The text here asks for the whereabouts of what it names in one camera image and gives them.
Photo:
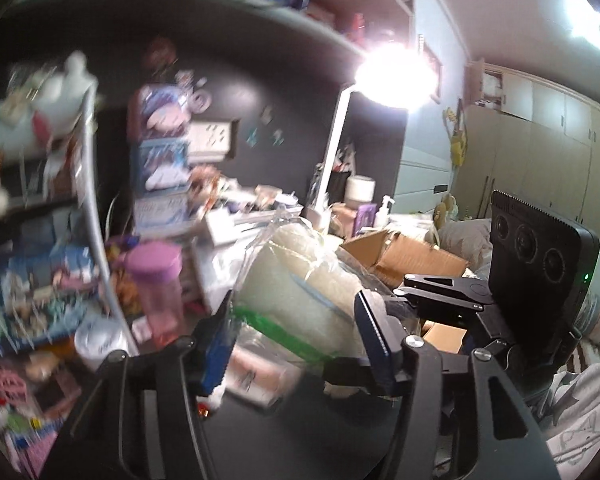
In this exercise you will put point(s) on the beige wardrobe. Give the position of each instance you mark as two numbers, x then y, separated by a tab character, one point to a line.
540	135

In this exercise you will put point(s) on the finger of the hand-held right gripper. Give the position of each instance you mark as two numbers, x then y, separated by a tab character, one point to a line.
445	291

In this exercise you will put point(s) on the black pen holder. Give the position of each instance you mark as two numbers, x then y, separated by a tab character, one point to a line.
337	182

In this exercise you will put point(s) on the white pump bottle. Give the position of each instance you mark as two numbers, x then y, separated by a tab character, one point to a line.
384	212

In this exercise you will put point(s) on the white round jar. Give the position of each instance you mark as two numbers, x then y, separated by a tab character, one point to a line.
360	189

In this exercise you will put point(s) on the white wall shelf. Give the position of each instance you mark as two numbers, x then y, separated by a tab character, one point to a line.
300	15

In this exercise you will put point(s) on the ceiling light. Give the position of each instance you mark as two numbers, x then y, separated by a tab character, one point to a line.
585	10

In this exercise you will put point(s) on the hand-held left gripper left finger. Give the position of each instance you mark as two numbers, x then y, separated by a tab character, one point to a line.
214	355

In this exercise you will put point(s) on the white metal rack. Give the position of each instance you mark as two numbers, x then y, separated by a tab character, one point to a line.
87	220

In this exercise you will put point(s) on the purple tissue pack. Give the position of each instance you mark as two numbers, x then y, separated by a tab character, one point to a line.
156	110

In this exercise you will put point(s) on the clear plastic packet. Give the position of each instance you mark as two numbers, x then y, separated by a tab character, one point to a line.
257	375

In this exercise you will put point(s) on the white bedding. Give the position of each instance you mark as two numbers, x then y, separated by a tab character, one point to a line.
464	246

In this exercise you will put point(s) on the small cardboard box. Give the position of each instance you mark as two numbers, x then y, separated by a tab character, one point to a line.
442	336

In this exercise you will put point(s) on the open brown cardboard box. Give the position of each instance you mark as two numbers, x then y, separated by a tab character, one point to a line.
405	256

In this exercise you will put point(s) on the white power strip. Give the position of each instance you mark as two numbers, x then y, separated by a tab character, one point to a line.
212	136

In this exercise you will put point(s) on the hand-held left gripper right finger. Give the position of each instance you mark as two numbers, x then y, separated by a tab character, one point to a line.
375	342

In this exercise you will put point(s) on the blue tissue pack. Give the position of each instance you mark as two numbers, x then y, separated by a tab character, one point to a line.
162	212
162	165

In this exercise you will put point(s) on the printed grey blanket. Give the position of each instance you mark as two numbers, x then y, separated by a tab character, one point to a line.
580	400

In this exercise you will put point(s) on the yellow hanging plush toy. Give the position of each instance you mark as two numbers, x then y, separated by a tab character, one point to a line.
457	142

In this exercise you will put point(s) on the purple box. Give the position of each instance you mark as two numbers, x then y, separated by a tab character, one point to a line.
364	217

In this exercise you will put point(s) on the white desk lamp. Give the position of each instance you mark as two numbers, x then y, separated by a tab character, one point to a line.
332	160

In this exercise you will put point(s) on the pink plastic tumbler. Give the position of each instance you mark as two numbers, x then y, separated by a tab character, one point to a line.
156	290

